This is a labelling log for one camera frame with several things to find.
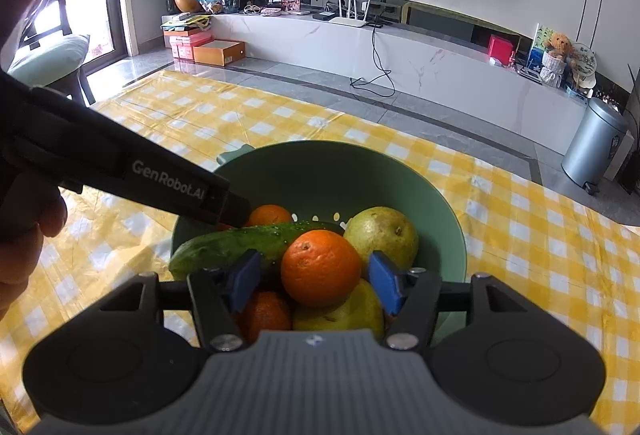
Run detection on person's left hand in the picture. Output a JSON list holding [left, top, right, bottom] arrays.
[[0, 155, 68, 316]]

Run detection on green colander bowl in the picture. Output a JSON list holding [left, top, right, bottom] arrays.
[[169, 140, 468, 351]]

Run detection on green cucumber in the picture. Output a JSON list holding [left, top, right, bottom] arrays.
[[168, 221, 346, 281]]

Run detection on pink shoe boxes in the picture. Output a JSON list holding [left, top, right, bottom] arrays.
[[169, 29, 213, 61]]

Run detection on red box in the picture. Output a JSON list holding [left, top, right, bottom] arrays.
[[487, 34, 516, 66]]

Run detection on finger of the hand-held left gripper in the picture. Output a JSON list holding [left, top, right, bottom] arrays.
[[202, 189, 251, 231]]

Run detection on white router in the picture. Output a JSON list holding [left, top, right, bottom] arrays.
[[327, 0, 372, 28]]

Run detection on dark chair with green cushion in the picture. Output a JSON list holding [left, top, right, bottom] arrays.
[[7, 0, 96, 106]]

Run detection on yellow-green pear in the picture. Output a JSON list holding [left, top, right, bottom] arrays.
[[343, 206, 420, 273], [292, 277, 386, 332]]

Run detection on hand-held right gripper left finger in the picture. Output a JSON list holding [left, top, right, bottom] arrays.
[[100, 249, 263, 352]]

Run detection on orange tangerine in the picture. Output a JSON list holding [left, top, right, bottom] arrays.
[[280, 229, 363, 308], [235, 291, 293, 345], [245, 204, 293, 228]]

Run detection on pile of books and papers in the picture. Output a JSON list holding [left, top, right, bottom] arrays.
[[160, 12, 213, 36]]

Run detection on round printed hand fan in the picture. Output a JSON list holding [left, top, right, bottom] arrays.
[[567, 42, 598, 91]]

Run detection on printed picture card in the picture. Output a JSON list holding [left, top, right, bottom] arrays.
[[527, 22, 553, 66]]

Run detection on silver pedal trash can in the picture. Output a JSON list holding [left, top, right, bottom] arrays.
[[561, 98, 628, 196]]

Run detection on teddy bear in white basket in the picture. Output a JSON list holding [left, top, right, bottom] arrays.
[[540, 32, 575, 88]]

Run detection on white marble media cabinet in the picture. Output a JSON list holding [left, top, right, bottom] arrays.
[[210, 10, 631, 156]]

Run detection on black cable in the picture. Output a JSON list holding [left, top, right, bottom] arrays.
[[349, 22, 396, 98]]

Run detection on tall potted floor plant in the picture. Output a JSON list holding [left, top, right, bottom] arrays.
[[617, 62, 640, 196]]

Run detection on yellow checkered tablecloth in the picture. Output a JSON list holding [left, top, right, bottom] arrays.
[[0, 69, 640, 435]]

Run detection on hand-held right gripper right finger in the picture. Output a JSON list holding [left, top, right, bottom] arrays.
[[368, 251, 528, 351]]

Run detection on orange cardboard box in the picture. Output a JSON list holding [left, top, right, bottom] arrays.
[[193, 39, 246, 67]]

